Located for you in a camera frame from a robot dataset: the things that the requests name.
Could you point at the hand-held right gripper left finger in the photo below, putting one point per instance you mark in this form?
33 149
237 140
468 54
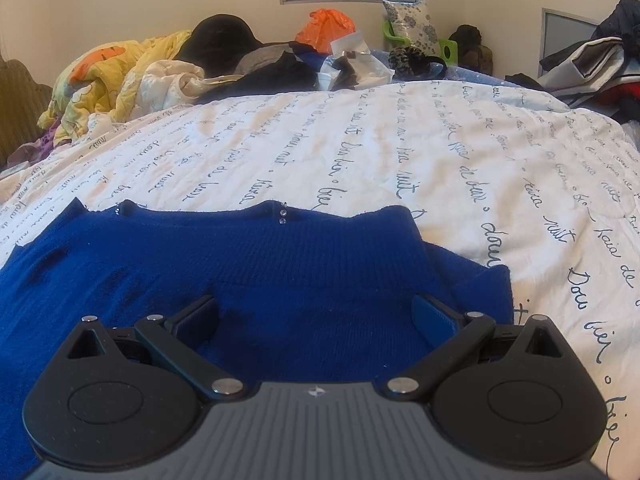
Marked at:
197 317

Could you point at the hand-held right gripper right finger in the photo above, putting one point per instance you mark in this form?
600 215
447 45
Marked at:
434 317

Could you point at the blue knit sweater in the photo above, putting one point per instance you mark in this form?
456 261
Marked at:
250 260

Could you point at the pile of clothes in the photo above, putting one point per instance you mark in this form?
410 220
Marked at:
600 65

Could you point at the white script-printed bed cover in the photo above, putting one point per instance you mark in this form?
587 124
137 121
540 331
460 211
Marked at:
350 150

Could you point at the purple cloth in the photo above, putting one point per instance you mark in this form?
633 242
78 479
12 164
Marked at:
47 142

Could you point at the cream crumpled cloth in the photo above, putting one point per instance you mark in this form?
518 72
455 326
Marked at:
160 80

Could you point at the light blue sheet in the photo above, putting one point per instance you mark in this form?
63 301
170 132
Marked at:
475 72

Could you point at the black garment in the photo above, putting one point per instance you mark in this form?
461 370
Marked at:
280 80

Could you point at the yellow floral quilt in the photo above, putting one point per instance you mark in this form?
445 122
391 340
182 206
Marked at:
125 70

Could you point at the clear plastic bag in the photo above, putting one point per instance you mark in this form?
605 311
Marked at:
370 67

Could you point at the leopard print bag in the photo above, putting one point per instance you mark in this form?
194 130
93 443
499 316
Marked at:
405 57

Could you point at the green plastic chair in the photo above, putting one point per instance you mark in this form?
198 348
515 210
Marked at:
451 52

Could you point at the grey garment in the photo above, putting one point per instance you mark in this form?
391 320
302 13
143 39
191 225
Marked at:
260 57

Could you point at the brown headboard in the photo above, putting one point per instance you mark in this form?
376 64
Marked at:
20 105

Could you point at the black hat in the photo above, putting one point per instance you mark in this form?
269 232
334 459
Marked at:
215 40

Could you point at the dark brown bag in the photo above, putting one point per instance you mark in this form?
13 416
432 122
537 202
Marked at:
467 37

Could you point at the grey floral cushion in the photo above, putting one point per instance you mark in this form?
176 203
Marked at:
412 25

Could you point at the orange plastic bag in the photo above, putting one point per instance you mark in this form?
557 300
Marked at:
325 27

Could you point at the grey wall panel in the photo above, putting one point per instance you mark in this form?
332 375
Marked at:
565 35

